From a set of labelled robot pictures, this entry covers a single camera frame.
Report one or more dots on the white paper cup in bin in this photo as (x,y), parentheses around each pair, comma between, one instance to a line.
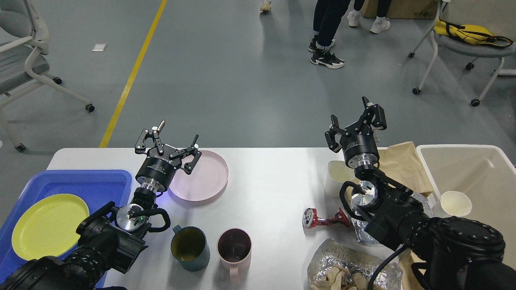
(452,203)

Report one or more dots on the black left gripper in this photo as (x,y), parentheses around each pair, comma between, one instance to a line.
(162,162)

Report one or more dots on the person in black sneakers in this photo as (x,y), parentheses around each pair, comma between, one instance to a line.
(327,18)

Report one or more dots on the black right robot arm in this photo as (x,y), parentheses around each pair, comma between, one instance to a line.
(456,253)

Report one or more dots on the white plastic bin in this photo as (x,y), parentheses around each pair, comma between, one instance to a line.
(486,176)

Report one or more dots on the crumpled silver foil bag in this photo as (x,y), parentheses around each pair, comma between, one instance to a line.
(362,236)

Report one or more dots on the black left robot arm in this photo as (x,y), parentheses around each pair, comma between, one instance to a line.
(113,236)

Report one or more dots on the brown crumpled paper in foil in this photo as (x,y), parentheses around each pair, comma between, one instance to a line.
(338,278)

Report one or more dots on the yellow backpack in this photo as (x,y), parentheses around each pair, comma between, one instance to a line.
(471,34)

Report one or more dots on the cardboard box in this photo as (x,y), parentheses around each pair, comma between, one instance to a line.
(403,9)

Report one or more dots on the grey chair right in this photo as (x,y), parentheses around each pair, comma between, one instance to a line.
(498,16)

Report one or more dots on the grey office chair left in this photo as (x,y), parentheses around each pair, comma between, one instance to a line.
(23,64)

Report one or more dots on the crushed red soda can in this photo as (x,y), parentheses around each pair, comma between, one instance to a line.
(310,219)

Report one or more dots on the crumpled aluminium foil front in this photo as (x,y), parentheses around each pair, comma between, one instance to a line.
(332,254)

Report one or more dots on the person in white sneakers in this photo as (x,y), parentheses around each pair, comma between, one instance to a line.
(381,23)

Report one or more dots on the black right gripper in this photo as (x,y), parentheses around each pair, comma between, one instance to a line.
(358,143)

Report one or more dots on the pink mug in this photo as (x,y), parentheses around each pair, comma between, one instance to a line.
(234,248)

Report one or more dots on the pink plate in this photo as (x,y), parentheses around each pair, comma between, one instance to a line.
(208,178)

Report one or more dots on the yellow plate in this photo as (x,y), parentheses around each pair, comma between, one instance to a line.
(48,228)

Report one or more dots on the dark teal mug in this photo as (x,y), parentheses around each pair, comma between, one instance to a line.
(190,247)

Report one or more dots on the white paper cup on table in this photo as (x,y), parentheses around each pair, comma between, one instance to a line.
(337,173)

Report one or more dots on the brown paper bag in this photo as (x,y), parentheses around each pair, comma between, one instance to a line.
(402,163)

